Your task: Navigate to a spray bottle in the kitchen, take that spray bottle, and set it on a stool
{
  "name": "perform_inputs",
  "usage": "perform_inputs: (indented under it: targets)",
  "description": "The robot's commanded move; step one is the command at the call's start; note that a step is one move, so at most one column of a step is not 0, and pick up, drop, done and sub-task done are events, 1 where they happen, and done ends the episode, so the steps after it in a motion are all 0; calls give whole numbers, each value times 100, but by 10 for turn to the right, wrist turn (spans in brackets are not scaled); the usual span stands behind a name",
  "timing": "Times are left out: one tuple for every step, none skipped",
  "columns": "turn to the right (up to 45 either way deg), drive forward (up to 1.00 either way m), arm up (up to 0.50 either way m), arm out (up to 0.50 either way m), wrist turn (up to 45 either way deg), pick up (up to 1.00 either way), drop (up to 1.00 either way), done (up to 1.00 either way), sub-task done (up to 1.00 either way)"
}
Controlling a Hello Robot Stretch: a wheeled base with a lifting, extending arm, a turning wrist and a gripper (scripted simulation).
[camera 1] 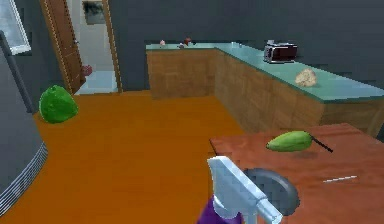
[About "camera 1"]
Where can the dark framed wall picture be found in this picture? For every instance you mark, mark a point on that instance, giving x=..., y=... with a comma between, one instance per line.
x=93, y=12

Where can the small pink object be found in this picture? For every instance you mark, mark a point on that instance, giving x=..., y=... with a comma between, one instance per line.
x=162, y=42

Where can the brown wooden room door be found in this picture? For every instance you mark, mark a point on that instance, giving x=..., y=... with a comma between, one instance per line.
x=65, y=43

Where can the small dark round object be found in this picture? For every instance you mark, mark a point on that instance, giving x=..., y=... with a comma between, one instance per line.
x=181, y=45

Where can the small red apple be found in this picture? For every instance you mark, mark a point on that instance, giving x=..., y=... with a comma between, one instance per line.
x=187, y=40

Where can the small dark red object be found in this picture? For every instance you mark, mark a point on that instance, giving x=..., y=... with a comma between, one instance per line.
x=87, y=70

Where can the thin silver utensil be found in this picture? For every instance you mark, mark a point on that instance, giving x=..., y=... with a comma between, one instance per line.
x=340, y=179

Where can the beige bread loaf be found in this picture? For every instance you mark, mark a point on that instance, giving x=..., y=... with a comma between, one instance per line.
x=306, y=78

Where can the grey round plate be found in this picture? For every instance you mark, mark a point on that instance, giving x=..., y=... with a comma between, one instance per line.
x=280, y=190

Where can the white framed window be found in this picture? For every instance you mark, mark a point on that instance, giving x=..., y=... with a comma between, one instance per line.
x=13, y=25

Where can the green garbage bag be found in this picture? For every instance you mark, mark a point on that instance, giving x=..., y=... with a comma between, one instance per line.
x=57, y=104

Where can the grey fridge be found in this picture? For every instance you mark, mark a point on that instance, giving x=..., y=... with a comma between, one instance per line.
x=16, y=133

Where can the wooden counter with teal top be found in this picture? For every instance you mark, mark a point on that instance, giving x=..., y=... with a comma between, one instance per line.
x=253, y=90

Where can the reddish wooden table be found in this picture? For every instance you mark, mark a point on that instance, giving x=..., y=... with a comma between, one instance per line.
x=333, y=166

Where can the dark red toaster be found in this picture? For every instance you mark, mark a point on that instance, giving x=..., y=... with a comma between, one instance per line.
x=280, y=52

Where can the black thin stick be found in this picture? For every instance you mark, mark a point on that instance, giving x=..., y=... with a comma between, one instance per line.
x=322, y=144

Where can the green oval fruit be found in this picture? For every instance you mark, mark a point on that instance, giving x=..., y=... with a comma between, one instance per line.
x=290, y=141

